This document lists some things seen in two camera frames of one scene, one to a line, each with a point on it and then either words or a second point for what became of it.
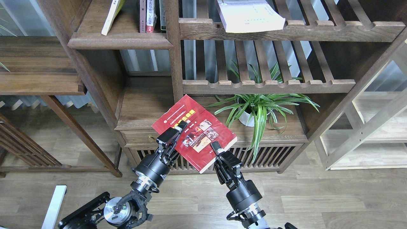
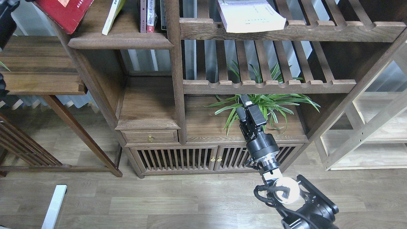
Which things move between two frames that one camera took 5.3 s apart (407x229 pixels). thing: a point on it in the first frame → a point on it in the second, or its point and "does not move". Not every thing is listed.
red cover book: (202, 128) → (67, 13)
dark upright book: (162, 5) does not move
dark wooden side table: (40, 66) does not move
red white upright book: (151, 17) does not move
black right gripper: (243, 193) → (259, 145)
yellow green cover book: (115, 7) does not move
